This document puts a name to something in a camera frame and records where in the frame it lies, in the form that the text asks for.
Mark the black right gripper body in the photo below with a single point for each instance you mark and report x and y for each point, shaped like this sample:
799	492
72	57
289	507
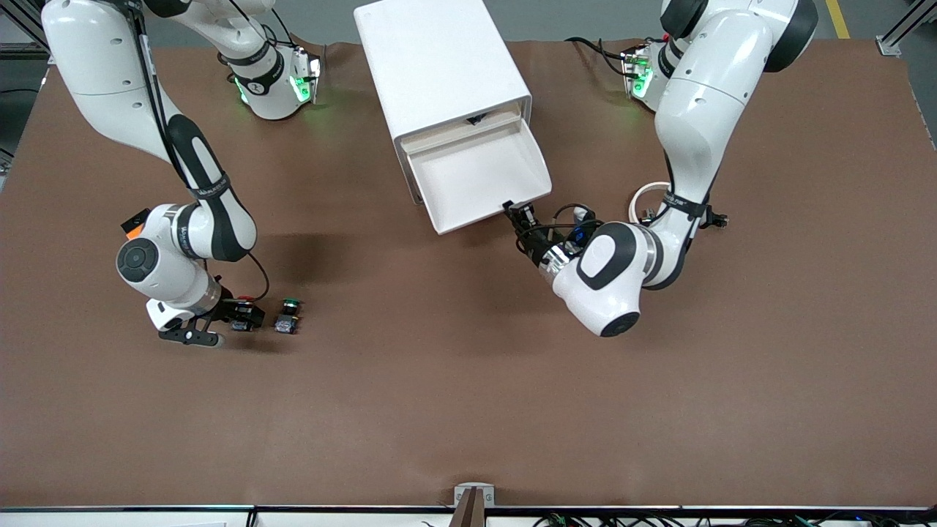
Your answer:
236	311

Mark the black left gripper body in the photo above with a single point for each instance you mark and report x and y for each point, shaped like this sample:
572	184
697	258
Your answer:
533	244

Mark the red push button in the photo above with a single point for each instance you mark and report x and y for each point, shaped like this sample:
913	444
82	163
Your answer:
246	298

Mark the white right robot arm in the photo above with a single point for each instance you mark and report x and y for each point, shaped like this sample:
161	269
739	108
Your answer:
102	66

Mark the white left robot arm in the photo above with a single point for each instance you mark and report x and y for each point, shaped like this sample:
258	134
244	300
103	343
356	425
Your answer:
703	110

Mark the green push button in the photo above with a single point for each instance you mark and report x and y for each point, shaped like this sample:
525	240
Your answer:
285	323

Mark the orange and black button box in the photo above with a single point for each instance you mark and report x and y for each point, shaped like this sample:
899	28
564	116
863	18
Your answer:
133	222

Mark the small black cabinet latch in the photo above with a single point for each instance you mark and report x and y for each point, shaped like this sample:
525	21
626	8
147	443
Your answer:
476	118

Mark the white curved plastic piece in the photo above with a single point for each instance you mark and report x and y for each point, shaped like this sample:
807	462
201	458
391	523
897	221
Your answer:
638	201

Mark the brown table cover sheet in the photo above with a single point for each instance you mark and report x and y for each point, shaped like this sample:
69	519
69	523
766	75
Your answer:
468	366

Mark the small black clip component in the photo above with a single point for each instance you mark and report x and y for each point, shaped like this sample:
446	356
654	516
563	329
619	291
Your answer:
719	219

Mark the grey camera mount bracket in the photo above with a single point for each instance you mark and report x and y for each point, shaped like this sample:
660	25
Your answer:
474	505

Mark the aluminium frame profile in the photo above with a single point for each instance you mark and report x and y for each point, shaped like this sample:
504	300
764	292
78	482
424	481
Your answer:
22	50
889	45

